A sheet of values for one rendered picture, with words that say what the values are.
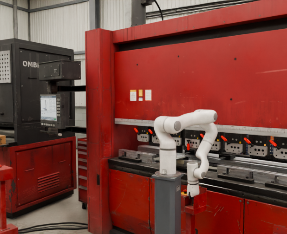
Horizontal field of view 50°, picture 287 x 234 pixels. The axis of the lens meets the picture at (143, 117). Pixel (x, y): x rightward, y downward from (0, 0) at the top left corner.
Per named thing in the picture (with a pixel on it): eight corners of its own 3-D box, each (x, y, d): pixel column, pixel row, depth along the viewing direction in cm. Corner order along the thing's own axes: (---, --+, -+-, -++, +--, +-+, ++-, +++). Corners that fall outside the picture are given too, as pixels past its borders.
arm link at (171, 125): (158, 133, 223) (172, 136, 210) (156, 117, 221) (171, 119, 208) (205, 121, 251) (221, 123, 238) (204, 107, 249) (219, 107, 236)
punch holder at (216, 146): (203, 149, 273) (204, 130, 272) (208, 147, 280) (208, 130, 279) (219, 151, 264) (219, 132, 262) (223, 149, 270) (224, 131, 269)
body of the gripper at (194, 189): (193, 178, 245) (194, 192, 247) (185, 182, 239) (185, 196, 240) (200, 180, 240) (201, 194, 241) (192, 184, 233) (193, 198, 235)
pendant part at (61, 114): (40, 126, 343) (39, 94, 340) (49, 125, 351) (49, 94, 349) (61, 129, 311) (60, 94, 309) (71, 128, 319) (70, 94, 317)
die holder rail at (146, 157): (118, 157, 348) (118, 149, 347) (122, 157, 352) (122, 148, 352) (152, 164, 315) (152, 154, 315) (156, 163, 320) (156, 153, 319)
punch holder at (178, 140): (167, 144, 299) (167, 127, 298) (172, 143, 306) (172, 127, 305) (180, 146, 290) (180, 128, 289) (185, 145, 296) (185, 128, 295)
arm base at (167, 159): (174, 178, 211) (174, 152, 210) (150, 175, 220) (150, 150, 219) (185, 172, 227) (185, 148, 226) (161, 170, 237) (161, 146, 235)
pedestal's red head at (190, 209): (174, 208, 249) (174, 186, 248) (187, 203, 260) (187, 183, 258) (193, 215, 234) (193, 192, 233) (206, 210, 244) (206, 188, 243)
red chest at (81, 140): (77, 210, 425) (76, 138, 419) (104, 200, 463) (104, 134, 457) (101, 219, 392) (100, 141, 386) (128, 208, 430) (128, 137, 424)
